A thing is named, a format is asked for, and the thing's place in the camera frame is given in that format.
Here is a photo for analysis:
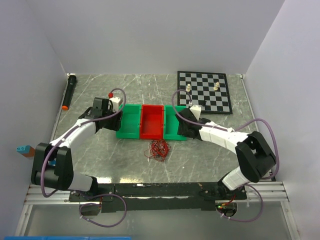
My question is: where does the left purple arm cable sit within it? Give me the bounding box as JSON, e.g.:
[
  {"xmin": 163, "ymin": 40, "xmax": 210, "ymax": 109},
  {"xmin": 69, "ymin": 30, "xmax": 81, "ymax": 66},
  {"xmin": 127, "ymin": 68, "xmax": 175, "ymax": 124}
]
[{"xmin": 40, "ymin": 87, "xmax": 128, "ymax": 228}]

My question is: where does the green plastic bin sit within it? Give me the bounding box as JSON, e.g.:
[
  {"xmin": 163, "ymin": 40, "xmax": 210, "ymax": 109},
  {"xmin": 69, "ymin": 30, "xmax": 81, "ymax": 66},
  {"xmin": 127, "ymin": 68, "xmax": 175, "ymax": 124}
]
[
  {"xmin": 116, "ymin": 103, "xmax": 142, "ymax": 139},
  {"xmin": 163, "ymin": 105, "xmax": 187, "ymax": 141}
]

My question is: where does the red cable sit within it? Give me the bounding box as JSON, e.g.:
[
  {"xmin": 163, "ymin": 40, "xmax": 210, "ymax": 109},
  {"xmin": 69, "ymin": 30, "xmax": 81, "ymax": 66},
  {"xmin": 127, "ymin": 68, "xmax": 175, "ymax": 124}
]
[{"xmin": 144, "ymin": 139, "xmax": 170, "ymax": 162}]

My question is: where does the black marker orange cap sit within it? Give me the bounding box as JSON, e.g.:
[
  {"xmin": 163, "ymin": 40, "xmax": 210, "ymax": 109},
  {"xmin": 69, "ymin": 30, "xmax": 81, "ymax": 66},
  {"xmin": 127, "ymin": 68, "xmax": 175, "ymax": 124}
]
[{"xmin": 61, "ymin": 75, "xmax": 78, "ymax": 111}]

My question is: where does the left cream chess piece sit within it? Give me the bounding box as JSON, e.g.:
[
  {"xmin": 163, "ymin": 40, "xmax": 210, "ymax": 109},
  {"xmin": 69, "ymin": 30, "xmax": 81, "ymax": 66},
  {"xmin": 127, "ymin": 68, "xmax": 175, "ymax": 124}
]
[{"xmin": 186, "ymin": 84, "xmax": 191, "ymax": 92}]

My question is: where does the left green plastic bin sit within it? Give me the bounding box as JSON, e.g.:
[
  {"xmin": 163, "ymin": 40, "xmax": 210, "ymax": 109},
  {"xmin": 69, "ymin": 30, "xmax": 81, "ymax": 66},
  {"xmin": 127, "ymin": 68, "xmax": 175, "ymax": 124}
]
[{"xmin": 116, "ymin": 103, "xmax": 142, "ymax": 139}]

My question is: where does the right green plastic bin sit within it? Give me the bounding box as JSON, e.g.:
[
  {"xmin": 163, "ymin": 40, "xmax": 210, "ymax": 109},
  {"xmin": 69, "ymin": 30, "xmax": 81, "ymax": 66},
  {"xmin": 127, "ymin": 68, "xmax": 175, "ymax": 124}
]
[{"xmin": 163, "ymin": 105, "xmax": 187, "ymax": 141}]

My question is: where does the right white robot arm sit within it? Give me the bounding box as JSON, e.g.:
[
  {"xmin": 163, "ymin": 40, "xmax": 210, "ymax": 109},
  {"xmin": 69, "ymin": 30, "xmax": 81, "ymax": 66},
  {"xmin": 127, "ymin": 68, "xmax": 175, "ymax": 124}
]
[{"xmin": 175, "ymin": 105, "xmax": 277, "ymax": 200}]

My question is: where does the blue and orange toy block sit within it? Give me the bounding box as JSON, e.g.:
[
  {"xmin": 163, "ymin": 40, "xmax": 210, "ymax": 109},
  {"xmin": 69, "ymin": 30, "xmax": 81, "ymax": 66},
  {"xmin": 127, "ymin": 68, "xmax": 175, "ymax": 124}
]
[{"xmin": 16, "ymin": 145, "xmax": 35, "ymax": 158}]

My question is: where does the right cream chess piece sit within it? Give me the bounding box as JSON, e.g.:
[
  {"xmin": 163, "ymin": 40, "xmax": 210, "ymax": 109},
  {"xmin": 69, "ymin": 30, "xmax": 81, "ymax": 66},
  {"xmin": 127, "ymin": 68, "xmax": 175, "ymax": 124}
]
[{"xmin": 213, "ymin": 82, "xmax": 220, "ymax": 91}]

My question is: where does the cream chess piece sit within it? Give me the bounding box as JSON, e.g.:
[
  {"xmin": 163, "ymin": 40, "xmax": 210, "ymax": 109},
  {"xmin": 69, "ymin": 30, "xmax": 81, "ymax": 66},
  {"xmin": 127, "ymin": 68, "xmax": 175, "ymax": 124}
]
[
  {"xmin": 213, "ymin": 82, "xmax": 220, "ymax": 91},
  {"xmin": 186, "ymin": 84, "xmax": 191, "ymax": 92}
]

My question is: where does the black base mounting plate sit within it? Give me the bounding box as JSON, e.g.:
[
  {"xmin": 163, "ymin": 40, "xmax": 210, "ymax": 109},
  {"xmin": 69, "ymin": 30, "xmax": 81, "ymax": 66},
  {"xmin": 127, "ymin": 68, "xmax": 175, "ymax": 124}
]
[{"xmin": 69, "ymin": 182, "xmax": 247, "ymax": 213}]

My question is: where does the black and white chessboard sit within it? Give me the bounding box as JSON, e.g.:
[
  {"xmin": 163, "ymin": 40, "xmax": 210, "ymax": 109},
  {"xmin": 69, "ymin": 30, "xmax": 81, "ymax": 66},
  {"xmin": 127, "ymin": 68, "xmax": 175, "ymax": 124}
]
[{"xmin": 177, "ymin": 71, "xmax": 233, "ymax": 115}]

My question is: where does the aluminium frame rail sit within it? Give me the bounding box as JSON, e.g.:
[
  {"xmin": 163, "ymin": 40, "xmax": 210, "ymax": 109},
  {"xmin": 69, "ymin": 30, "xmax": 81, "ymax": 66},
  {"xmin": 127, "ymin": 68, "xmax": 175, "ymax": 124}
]
[{"xmin": 14, "ymin": 181, "xmax": 301, "ymax": 240}]

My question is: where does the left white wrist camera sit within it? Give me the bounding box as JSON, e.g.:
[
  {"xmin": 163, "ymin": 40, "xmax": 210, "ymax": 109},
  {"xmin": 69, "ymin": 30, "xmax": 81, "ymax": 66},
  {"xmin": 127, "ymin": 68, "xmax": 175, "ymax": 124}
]
[{"xmin": 108, "ymin": 92, "xmax": 123, "ymax": 113}]

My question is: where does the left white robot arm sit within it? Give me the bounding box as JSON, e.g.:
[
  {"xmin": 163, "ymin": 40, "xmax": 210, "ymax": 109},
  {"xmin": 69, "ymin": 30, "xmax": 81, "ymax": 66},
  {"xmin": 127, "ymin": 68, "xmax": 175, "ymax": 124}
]
[{"xmin": 31, "ymin": 96, "xmax": 126, "ymax": 201}]

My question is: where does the red plastic bin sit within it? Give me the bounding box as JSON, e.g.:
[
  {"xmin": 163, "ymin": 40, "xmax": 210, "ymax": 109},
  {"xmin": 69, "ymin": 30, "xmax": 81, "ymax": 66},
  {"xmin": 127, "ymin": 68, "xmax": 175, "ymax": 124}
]
[{"xmin": 139, "ymin": 104, "xmax": 164, "ymax": 140}]

